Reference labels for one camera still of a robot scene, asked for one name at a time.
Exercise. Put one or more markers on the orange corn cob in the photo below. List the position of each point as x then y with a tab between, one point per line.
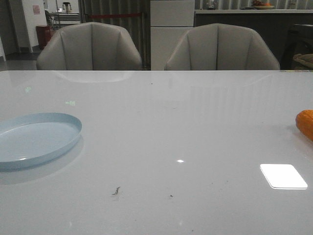
304	122

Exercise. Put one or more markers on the grey upholstered chair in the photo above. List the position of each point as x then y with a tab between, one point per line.
90	46
221	47

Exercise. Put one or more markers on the fruit bowl on counter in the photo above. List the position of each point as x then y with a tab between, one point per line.
261	5

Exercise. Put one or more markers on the right grey upholstered chair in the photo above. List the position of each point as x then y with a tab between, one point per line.
221	47

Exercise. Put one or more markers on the light blue round plate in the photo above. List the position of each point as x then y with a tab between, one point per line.
35	139

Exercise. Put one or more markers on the left grey upholstered chair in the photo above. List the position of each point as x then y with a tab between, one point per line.
90	46

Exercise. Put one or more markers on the background metal table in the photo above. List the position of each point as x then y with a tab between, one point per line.
62	19

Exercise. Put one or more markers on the pink wall sign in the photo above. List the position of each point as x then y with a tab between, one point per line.
36	9

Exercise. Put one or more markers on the white cabinet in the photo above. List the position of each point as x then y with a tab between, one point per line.
169	20

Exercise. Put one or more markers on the red bin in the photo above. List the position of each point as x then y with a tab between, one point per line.
44	34

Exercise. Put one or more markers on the red barrier belt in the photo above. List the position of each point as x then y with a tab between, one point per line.
112	16

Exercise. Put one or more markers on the dark chair at right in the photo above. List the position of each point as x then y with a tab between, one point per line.
299	42

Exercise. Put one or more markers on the dark counter with white top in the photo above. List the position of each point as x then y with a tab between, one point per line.
272	25

